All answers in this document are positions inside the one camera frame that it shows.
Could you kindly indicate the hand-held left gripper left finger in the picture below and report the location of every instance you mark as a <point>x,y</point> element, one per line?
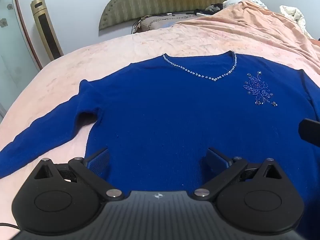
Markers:
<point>98,160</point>

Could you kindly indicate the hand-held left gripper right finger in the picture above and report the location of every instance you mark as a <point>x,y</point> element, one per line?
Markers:
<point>216,160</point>

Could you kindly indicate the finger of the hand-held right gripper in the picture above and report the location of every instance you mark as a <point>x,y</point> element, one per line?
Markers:
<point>311,132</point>

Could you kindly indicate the blue beaded sweater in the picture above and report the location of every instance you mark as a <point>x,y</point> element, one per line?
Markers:
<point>162,110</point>

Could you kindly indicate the black clothes pile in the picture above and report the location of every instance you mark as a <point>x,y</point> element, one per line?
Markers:
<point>212,7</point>

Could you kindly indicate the pink blanket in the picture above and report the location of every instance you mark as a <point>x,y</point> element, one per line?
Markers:
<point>75,62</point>

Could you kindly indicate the cream quilt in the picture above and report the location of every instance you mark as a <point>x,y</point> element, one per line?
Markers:
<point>297,15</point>

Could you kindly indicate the gold tower fan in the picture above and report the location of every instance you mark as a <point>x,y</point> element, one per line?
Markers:
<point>46,30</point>

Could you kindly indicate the light blue cloth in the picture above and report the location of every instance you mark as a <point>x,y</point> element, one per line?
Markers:
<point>167,24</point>

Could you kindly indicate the white box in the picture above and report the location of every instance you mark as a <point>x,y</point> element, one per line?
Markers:
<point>202,14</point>

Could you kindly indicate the brown pillow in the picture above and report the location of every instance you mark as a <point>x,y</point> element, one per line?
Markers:
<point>152,21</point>

